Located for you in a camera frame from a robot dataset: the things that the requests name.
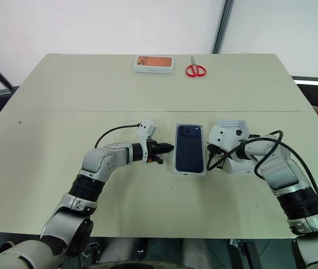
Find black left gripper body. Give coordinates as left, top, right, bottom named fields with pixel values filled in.
left=146, top=138, right=162, bottom=165

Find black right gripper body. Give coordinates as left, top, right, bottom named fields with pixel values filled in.
left=207, top=142, right=229, bottom=160

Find white phone box lid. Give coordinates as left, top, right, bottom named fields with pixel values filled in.
left=217, top=119, right=254, bottom=175

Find dark blue smartphone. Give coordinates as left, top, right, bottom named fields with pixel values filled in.
left=175, top=124, right=205, bottom=173

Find orange printed phone box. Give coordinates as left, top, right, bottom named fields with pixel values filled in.
left=133, top=55, right=175, bottom=76

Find dark furniture with white strip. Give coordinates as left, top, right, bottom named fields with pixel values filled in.
left=291, top=75, right=318, bottom=109

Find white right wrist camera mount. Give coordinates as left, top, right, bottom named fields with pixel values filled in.
left=208, top=125, right=241, bottom=154

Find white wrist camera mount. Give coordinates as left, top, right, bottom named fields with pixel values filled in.
left=208, top=125, right=241, bottom=154
left=135, top=119, right=158, bottom=163

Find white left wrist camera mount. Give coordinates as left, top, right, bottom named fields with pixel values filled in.
left=135, top=119, right=158, bottom=163

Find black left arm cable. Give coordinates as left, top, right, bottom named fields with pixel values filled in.
left=94, top=124, right=141, bottom=149

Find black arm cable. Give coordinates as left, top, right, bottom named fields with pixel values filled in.
left=226, top=129, right=318, bottom=221
left=94, top=124, right=141, bottom=149

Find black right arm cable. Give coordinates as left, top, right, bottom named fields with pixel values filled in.
left=226, top=129, right=318, bottom=221

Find red handled scissors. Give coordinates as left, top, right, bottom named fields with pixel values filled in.
left=186, top=55, right=208, bottom=78

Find black metal bracket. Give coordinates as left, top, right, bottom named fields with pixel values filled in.
left=231, top=239, right=257, bottom=256

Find dark window frame post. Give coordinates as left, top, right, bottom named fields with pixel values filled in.
left=211, top=0, right=236, bottom=54

